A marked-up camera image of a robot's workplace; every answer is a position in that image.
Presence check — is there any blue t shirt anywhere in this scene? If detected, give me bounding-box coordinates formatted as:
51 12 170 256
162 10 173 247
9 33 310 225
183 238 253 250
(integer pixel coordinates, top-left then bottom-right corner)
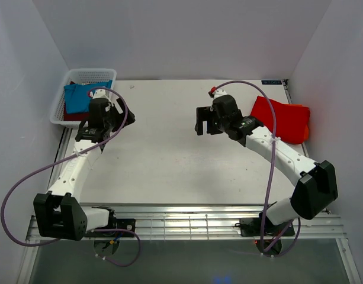
63 80 113 114

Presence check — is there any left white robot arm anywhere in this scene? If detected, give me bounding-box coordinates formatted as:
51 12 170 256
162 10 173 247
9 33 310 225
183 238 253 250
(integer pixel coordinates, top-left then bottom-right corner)
33 87 135 240

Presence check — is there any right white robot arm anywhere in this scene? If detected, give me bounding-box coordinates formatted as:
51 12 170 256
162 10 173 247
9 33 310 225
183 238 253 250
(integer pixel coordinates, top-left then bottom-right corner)
195 89 338 235

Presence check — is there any dark red t shirt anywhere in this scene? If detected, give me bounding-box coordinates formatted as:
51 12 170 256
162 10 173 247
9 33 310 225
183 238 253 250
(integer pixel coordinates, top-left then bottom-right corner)
63 81 88 121

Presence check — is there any white plastic basket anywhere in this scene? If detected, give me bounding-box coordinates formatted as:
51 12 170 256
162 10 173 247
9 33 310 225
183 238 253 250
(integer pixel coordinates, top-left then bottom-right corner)
49 68 117 128

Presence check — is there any blue label sticker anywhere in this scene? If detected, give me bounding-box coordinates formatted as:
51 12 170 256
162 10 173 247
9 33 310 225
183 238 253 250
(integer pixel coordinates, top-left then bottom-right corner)
261 80 282 85

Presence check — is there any red folded t shirt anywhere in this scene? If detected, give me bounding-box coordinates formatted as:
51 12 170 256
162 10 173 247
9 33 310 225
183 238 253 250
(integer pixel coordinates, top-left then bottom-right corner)
250 96 295 144

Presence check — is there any orange folded t shirt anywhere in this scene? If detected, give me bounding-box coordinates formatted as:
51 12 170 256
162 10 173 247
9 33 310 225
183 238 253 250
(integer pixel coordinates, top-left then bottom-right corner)
294 105 311 144

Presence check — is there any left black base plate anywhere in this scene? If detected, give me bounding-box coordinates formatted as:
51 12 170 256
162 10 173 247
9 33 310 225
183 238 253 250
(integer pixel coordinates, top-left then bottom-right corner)
85 217 136 239

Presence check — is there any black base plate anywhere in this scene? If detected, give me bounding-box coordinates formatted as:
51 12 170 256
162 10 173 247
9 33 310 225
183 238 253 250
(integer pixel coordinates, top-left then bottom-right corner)
85 217 136 239
234 217 295 237

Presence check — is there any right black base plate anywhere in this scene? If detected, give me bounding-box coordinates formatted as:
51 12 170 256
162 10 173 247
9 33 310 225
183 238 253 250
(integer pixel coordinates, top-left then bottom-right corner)
234 217 295 237

